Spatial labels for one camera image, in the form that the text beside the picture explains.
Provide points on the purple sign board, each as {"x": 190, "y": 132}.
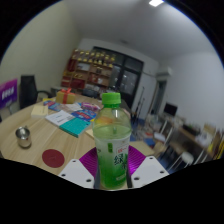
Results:
{"x": 8, "y": 93}

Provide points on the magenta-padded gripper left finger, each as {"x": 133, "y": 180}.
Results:
{"x": 75, "y": 171}

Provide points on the white paper sheet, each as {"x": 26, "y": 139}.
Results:
{"x": 73, "y": 107}

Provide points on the yellow paper sheet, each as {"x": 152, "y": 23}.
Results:
{"x": 48, "y": 99}

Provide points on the blue and red brochure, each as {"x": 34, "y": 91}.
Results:
{"x": 53, "y": 106}

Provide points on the white stool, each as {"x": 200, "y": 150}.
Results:
{"x": 180, "y": 160}

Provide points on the ceiling light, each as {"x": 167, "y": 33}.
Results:
{"x": 156, "y": 2}

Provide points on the blue colourful brochure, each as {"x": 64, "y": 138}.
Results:
{"x": 84, "y": 115}

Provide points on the small wooden side table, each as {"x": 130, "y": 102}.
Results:
{"x": 143, "y": 147}

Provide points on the black office chair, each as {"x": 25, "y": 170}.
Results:
{"x": 28, "y": 91}

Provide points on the yellow gift box red ribbon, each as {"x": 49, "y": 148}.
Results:
{"x": 65, "y": 97}

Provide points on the black monitor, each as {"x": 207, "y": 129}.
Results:
{"x": 170, "y": 109}

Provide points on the white air conditioner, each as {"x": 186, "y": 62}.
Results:
{"x": 165, "y": 71}

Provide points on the wooden desk with clutter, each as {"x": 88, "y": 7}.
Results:
{"x": 193, "y": 133}

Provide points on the small beige booklet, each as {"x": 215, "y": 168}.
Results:
{"x": 39, "y": 111}

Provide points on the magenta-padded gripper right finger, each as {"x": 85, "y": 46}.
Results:
{"x": 148, "y": 170}

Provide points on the small metal cup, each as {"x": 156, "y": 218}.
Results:
{"x": 24, "y": 137}

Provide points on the green tea bottle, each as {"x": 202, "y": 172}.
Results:
{"x": 111, "y": 150}

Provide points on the white printed document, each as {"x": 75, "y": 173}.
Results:
{"x": 59, "y": 118}

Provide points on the flat round red coaster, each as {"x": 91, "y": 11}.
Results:
{"x": 53, "y": 158}

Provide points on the wooden shelf unit with trophies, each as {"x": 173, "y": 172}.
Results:
{"x": 88, "y": 71}

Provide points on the pink box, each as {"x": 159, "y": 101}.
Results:
{"x": 90, "y": 106}

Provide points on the teal book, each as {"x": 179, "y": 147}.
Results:
{"x": 75, "y": 126}

